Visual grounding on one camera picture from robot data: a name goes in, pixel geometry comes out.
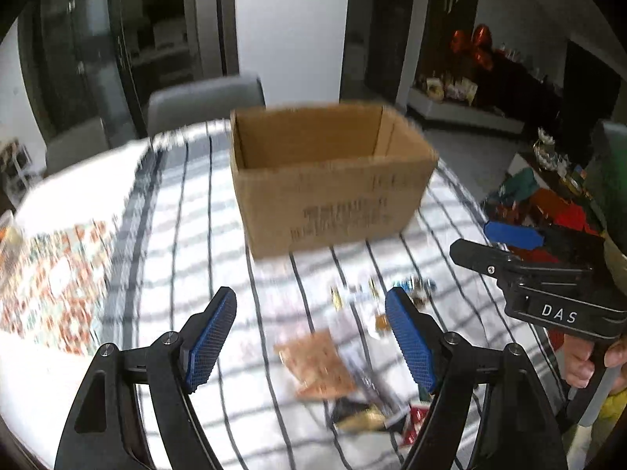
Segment red white candy packet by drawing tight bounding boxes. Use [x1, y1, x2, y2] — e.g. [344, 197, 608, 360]
[402, 404, 429, 447]

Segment clear snack stick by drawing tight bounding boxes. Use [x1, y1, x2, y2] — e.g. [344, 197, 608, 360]
[339, 347, 409, 428]

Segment black gold snack bar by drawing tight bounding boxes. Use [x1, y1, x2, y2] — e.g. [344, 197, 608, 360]
[330, 397, 387, 433]

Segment beige gold snack pouch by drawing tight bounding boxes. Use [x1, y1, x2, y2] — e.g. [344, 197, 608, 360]
[274, 329, 357, 400]

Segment right hand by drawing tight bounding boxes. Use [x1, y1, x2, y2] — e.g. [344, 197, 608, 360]
[562, 334, 627, 395]

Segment red wooden chair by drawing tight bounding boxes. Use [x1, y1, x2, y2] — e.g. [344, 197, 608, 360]
[485, 188, 603, 266]

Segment green cloth on chair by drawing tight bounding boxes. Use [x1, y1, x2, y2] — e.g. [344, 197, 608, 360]
[487, 168, 540, 206]

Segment blue foil candies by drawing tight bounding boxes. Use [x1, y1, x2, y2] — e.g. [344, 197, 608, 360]
[393, 276, 437, 299]

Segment floral patterned table mat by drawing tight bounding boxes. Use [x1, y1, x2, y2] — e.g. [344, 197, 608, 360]
[1, 217, 118, 355]

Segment white low tv bench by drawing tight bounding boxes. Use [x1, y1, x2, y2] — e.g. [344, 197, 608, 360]
[407, 88, 524, 135]

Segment gold wrapped small candy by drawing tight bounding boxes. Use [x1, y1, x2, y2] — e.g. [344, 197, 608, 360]
[330, 286, 344, 311]

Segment red heart balloons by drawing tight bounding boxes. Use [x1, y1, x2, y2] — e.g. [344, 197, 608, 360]
[449, 23, 493, 71]

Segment brown cardboard box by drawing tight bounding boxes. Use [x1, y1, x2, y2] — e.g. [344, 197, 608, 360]
[230, 103, 439, 259]

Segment black white checkered tablecloth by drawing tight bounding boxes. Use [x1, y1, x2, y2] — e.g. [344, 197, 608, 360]
[87, 119, 564, 470]

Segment grey chair far left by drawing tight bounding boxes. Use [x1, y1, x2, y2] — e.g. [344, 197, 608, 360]
[46, 117, 109, 176]

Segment grey chair near box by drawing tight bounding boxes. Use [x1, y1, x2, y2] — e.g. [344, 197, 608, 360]
[147, 74, 266, 138]

